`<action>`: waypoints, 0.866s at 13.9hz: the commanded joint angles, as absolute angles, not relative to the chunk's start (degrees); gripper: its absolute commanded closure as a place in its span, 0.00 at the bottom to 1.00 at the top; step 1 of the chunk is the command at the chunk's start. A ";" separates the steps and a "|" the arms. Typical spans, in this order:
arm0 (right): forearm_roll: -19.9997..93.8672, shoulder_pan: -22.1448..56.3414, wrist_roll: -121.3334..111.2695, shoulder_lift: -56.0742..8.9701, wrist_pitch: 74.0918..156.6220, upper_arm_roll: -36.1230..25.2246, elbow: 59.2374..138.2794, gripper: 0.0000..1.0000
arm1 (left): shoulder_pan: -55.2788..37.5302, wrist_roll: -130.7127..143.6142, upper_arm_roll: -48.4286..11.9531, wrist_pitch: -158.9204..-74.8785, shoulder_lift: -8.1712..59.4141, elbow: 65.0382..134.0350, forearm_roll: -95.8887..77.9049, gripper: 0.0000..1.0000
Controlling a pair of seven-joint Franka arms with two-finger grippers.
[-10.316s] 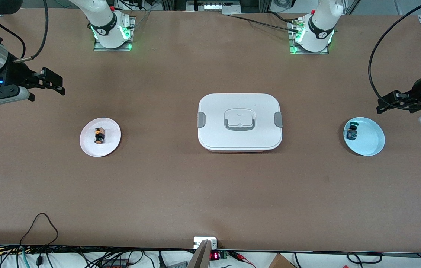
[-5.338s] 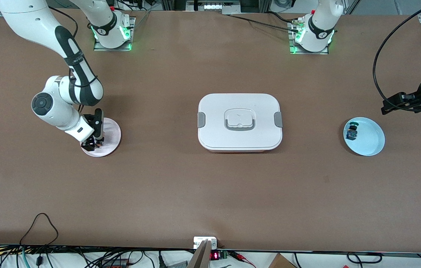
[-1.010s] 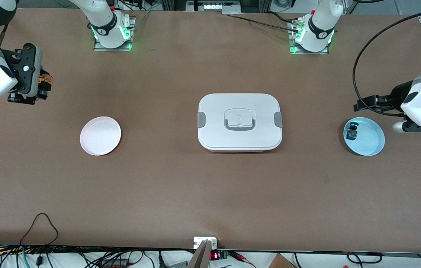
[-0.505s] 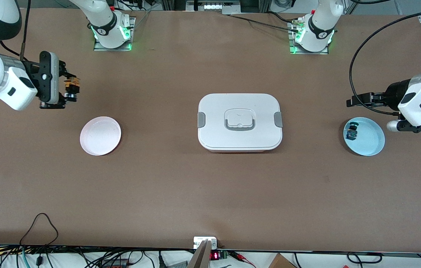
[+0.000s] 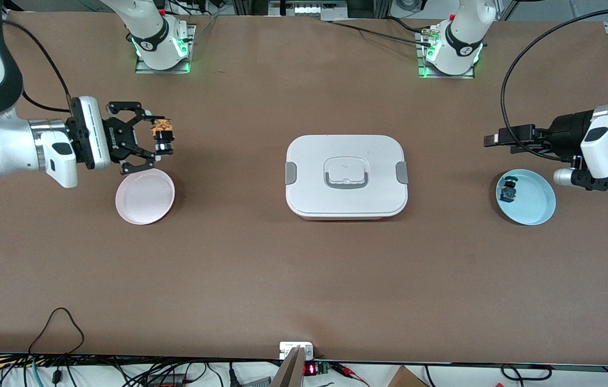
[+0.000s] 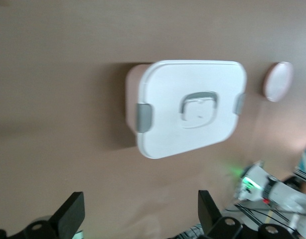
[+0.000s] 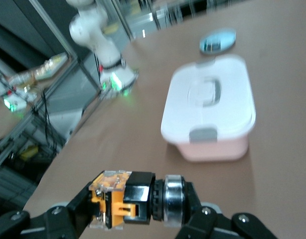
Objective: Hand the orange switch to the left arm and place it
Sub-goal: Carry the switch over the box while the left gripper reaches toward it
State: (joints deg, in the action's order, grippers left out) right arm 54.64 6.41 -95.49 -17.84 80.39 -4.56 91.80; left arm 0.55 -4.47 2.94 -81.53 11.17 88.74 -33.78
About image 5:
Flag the orange push-button switch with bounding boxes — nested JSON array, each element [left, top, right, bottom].
[[153, 119, 176, 157]]

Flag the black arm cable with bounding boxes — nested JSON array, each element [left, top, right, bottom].
[[500, 5, 608, 162], [3, 19, 74, 113]]

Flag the small white switch box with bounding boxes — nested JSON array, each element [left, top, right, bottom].
[[279, 342, 315, 361]]

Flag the long black base cable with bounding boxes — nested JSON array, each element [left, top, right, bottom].
[[323, 20, 431, 46]]

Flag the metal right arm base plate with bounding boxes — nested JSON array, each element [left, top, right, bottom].
[[135, 24, 197, 75]]

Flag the green push-button switch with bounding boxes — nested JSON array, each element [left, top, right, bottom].
[[499, 176, 519, 204]]

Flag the grey camera mounting pole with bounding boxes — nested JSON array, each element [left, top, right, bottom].
[[270, 346, 306, 387]]

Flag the black cable at table edge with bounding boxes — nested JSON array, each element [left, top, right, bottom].
[[500, 364, 553, 381]]

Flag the pink round plate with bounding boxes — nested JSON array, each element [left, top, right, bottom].
[[115, 169, 176, 226]]

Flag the black hub with red ports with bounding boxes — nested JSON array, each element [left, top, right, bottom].
[[146, 374, 189, 387]]

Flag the light blue round plate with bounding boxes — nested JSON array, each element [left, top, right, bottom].
[[495, 169, 557, 226]]

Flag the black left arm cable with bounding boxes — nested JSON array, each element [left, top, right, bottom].
[[500, 5, 608, 162]]

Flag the white lunch box grey clips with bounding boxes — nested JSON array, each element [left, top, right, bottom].
[[285, 134, 409, 221]]

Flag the short black base cable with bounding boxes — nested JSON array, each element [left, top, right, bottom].
[[387, 16, 431, 35]]

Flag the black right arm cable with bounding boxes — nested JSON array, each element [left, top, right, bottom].
[[3, 19, 74, 113]]

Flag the metal control unit with lights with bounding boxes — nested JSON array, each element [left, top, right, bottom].
[[268, 0, 349, 22]]

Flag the red and black clip leads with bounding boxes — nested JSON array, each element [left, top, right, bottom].
[[331, 362, 370, 386]]

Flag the thin black looped cable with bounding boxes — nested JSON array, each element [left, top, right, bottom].
[[27, 307, 85, 355]]

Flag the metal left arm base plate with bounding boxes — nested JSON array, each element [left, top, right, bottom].
[[417, 28, 476, 80]]

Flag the brown cardboard piece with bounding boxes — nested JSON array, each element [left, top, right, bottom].
[[387, 365, 429, 387]]

